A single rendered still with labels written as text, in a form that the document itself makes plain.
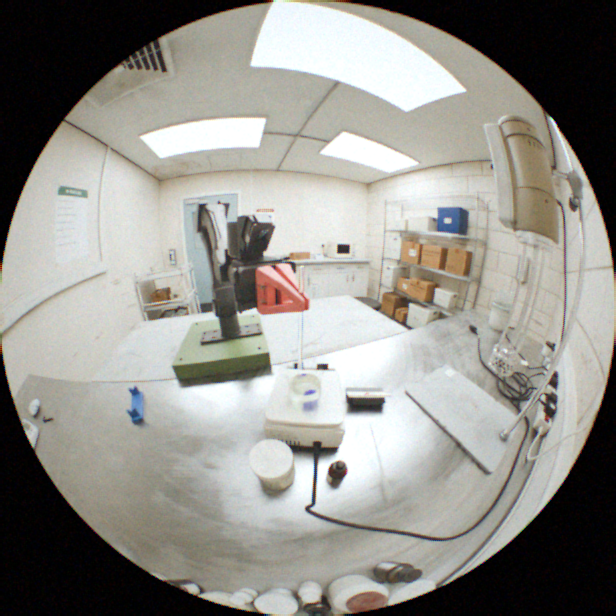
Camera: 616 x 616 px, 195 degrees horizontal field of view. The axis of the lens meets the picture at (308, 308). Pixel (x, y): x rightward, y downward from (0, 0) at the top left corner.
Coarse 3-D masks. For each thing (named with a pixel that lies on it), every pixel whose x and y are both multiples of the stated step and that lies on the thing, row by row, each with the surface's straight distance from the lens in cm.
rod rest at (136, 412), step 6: (132, 390) 57; (138, 390) 56; (132, 396) 58; (138, 396) 57; (132, 402) 56; (138, 402) 55; (132, 408) 54; (138, 408) 53; (132, 414) 51; (138, 414) 51; (132, 420) 52; (138, 420) 51
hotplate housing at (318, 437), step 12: (264, 420) 32; (276, 432) 31; (288, 432) 31; (300, 432) 30; (312, 432) 30; (324, 432) 30; (336, 432) 30; (288, 444) 35; (300, 444) 34; (312, 444) 34; (324, 444) 34; (336, 444) 34
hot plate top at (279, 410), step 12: (336, 372) 36; (276, 384) 33; (324, 384) 33; (336, 384) 33; (276, 396) 32; (288, 396) 31; (324, 396) 31; (336, 396) 31; (276, 408) 30; (288, 408) 30; (324, 408) 30; (336, 408) 30; (276, 420) 29; (288, 420) 28; (300, 420) 28; (312, 420) 28; (324, 420) 28; (336, 420) 29
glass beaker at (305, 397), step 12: (312, 360) 27; (288, 372) 26; (312, 372) 28; (324, 372) 25; (288, 384) 26; (300, 384) 23; (312, 384) 24; (300, 396) 26; (312, 396) 26; (300, 408) 28; (312, 408) 28
